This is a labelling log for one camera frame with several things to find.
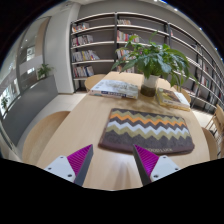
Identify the zigzag striped brown towel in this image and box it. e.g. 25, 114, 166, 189
98, 107, 196, 156

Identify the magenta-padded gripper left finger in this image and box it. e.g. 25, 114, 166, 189
44, 143, 95, 187

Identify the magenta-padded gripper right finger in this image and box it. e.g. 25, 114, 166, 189
132, 143, 181, 187

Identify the green plant in white pot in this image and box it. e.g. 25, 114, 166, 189
111, 31, 198, 98

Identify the yellow and green book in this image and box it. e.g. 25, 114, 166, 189
155, 87, 192, 112

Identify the small distant potted plant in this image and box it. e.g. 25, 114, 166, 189
36, 62, 55, 81

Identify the slatted wooden frame chair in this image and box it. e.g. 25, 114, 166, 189
204, 104, 224, 158

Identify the row of ceiling lights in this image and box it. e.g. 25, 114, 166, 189
159, 0, 223, 51

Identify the white and blue book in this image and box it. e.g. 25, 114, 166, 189
89, 79, 140, 100

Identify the grey bookshelf unit with books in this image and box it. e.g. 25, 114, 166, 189
69, 11, 224, 113

